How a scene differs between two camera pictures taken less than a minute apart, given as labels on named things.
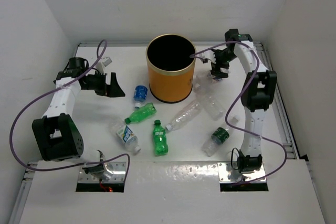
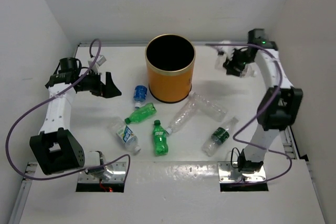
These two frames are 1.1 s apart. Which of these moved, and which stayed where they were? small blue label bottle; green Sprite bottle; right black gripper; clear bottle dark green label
Moved: right black gripper
Stayed: green Sprite bottle; clear bottle dark green label; small blue label bottle
